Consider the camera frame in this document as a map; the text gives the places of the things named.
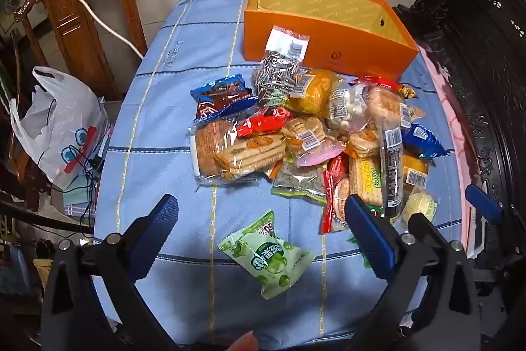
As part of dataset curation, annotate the black strip snack packet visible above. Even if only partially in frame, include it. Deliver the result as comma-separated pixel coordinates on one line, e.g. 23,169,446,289
380,127,405,222

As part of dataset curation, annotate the pink sheet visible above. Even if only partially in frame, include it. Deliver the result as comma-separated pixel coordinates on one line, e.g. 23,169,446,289
419,51,473,249

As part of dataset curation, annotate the blue and brown wafer packet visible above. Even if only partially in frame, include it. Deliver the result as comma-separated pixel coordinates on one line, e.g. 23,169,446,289
190,75,257,123

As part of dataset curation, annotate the teal folded cloth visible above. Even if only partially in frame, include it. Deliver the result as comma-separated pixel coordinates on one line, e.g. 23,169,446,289
61,170,99,218

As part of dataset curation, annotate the pale bread packet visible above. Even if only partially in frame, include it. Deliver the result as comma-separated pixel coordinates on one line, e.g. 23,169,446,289
364,85,412,132

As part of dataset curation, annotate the dark carved wooden furniture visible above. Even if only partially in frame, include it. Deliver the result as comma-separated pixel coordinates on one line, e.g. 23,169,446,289
392,0,526,253

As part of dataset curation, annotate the carved wooden chair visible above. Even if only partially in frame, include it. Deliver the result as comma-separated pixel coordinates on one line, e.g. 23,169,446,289
12,0,149,101

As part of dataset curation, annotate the white candy packet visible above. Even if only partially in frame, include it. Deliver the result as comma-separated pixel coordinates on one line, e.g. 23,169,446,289
326,82,371,134

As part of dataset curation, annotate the finger biscuits packet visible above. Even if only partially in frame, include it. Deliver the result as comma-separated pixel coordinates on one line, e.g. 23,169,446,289
214,133,287,181

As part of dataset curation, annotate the pink edged cracker packet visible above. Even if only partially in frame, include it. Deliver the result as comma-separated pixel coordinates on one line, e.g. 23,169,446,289
281,116,344,168

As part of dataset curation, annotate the green candy packet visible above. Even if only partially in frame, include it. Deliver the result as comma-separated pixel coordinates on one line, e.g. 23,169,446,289
217,209,317,300

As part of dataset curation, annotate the pale yellow pastry packet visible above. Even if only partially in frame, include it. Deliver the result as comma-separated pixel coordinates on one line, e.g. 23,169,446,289
400,187,438,226

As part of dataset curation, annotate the white power cable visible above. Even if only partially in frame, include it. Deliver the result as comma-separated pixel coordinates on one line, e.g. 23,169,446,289
51,0,144,60

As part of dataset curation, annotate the brown bread slice packet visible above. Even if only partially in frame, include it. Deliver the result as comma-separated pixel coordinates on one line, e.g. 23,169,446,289
189,118,243,187

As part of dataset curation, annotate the small red snack packet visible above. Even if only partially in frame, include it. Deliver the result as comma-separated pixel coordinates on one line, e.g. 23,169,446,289
236,108,292,138

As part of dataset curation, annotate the yellow cake packet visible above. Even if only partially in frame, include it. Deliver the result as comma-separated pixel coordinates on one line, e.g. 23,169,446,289
285,68,338,117

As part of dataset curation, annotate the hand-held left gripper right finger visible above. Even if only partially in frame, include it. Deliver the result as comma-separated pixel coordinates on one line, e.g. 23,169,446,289
344,194,482,351

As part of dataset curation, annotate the tan snack packet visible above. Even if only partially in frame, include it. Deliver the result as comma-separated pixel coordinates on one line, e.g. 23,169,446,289
407,104,427,125

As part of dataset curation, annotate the orange cardboard box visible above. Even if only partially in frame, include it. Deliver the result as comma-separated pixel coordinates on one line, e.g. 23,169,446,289
243,0,420,82

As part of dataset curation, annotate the yellow green cracker packet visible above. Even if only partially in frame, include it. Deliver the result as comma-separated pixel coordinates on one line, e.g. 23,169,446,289
347,156,385,212

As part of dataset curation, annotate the flat red snack packet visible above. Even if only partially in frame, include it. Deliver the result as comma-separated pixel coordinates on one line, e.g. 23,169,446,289
351,75,405,90

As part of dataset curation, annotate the red edged round bread packet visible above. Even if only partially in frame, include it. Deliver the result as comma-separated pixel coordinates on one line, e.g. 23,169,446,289
320,154,352,234

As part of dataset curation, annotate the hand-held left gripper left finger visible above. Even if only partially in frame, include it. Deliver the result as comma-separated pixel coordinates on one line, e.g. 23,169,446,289
41,194,179,351

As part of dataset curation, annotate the blue striped tablecloth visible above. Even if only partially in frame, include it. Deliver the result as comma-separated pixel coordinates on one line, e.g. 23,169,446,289
92,0,469,347

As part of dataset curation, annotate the clear sunflower seeds packet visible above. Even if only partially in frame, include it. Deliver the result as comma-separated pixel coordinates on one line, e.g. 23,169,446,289
251,26,311,109

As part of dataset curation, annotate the blue snack packet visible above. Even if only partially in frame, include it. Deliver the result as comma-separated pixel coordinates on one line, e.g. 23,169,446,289
402,123,449,159

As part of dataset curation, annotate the green edged seeds packet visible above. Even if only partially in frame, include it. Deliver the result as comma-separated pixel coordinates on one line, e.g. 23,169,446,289
271,160,329,206

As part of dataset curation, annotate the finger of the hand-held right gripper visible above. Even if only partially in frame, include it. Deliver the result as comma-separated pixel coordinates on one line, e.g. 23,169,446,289
466,184,514,228

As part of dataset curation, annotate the white plastic bag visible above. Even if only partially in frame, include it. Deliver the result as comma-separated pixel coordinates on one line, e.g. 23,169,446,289
9,66,112,190

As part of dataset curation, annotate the orange cake packet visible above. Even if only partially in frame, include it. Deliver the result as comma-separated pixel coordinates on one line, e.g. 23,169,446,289
403,154,430,187

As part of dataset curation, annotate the person's left hand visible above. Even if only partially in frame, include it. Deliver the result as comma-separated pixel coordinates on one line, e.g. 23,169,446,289
224,330,259,351

